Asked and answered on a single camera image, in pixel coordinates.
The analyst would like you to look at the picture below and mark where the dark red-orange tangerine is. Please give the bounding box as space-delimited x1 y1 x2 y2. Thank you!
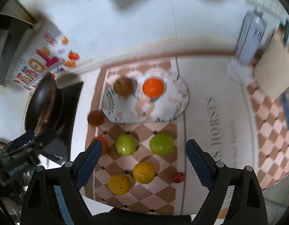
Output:
87 111 104 127

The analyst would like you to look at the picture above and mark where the red cherry tomato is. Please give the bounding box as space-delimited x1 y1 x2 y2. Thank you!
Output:
171 172 186 183

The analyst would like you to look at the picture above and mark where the yellow citrus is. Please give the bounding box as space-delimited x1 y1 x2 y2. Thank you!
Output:
108 174 131 195
132 162 156 184

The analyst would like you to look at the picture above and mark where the orange tangerine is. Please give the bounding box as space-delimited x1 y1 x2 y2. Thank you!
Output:
90 136 108 156

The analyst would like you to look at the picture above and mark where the green apple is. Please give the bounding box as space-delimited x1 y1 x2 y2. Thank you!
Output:
115 133 136 156
149 133 174 155

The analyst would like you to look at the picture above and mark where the brown-red apple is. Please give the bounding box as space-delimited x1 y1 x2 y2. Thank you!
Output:
113 77 134 98

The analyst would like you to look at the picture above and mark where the bright orange front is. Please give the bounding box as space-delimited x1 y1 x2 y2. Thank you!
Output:
142 77 164 98

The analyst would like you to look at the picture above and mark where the black gas stove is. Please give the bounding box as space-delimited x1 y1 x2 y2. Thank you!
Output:
41 82 83 165

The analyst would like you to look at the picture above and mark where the black frying pan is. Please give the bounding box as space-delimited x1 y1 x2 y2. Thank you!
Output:
25 73 58 136

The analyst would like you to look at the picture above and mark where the oval floral ceramic plate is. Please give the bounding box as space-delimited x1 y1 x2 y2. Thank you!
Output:
100 71 190 124

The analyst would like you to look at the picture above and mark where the checkered horses table mat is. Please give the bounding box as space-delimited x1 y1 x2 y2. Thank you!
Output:
85 56 289 215

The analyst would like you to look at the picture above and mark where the black range hood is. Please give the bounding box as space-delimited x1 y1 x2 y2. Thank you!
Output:
0 0 43 85

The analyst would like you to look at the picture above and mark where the white tissue paper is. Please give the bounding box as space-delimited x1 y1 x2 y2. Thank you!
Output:
227 59 255 87

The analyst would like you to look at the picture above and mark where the cream utensil holder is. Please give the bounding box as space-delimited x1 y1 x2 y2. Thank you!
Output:
254 32 289 101

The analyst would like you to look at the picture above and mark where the silver spray can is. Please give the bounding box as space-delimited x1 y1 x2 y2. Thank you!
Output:
235 8 267 65

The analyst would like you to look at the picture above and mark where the colourful wall sticker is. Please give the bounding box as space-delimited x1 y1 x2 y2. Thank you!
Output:
10 26 85 92

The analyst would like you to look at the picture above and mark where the dark handled knife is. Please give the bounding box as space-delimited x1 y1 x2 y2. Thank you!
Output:
283 19 289 46

